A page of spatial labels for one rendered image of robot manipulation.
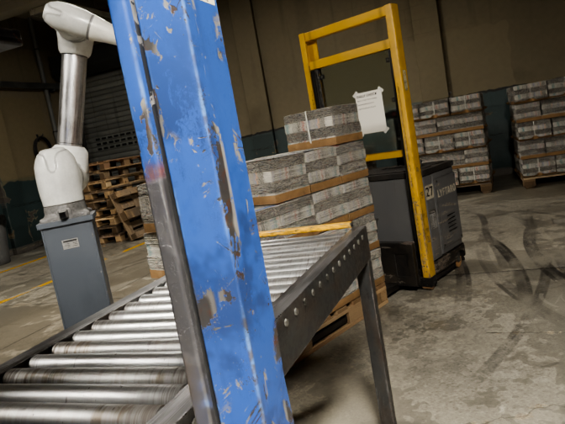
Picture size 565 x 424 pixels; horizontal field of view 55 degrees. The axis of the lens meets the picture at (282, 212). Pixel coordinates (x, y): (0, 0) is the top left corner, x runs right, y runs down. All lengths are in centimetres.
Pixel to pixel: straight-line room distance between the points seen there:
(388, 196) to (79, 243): 231
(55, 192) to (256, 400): 174
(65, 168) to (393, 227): 241
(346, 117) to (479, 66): 591
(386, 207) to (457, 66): 545
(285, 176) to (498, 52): 662
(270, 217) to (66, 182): 102
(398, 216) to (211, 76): 338
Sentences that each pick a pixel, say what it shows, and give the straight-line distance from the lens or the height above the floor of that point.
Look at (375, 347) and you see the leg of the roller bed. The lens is 204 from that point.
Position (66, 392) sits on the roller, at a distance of 105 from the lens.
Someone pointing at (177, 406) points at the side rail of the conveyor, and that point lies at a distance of 85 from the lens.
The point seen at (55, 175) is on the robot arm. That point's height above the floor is 117.
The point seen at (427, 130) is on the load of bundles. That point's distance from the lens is 749.
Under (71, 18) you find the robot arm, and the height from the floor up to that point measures 174.
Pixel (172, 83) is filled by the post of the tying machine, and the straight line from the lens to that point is 53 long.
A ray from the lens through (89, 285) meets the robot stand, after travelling 224.
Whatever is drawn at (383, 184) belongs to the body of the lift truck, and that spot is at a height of 72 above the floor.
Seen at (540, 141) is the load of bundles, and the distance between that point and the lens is 743.
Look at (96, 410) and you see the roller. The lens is 93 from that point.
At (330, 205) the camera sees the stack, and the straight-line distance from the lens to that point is 311.
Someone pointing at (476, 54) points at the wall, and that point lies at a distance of 910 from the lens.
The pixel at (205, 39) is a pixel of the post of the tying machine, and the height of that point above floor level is 126.
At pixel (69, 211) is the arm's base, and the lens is 221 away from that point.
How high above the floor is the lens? 115
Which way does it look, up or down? 8 degrees down
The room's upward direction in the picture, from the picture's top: 10 degrees counter-clockwise
